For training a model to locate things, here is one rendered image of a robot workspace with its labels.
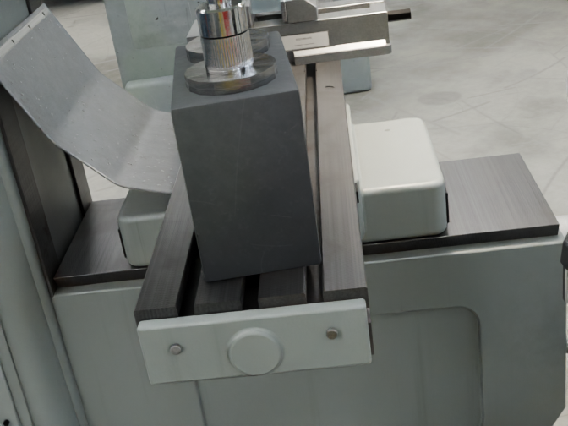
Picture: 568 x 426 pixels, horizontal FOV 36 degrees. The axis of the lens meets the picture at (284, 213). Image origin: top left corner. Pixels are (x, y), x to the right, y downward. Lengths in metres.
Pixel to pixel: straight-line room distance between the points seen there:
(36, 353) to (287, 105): 0.74
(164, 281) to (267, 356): 0.14
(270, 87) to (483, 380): 0.79
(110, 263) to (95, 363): 0.17
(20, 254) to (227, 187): 0.58
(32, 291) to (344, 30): 0.66
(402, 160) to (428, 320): 0.25
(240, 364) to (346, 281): 0.13
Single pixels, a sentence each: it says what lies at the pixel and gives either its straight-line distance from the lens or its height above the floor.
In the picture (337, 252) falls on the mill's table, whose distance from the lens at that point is 0.91.
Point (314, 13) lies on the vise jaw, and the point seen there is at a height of 1.07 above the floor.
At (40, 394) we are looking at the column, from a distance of 1.46.
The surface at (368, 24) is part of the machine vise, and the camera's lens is 1.52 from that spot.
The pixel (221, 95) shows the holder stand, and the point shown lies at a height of 1.17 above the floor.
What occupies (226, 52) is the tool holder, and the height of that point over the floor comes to 1.21.
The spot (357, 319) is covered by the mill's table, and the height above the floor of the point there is 0.96.
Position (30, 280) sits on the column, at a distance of 1.38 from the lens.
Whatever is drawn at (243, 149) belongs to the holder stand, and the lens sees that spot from 0.83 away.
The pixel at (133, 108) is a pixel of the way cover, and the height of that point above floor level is 0.96.
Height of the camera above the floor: 1.43
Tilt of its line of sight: 26 degrees down
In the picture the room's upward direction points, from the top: 9 degrees counter-clockwise
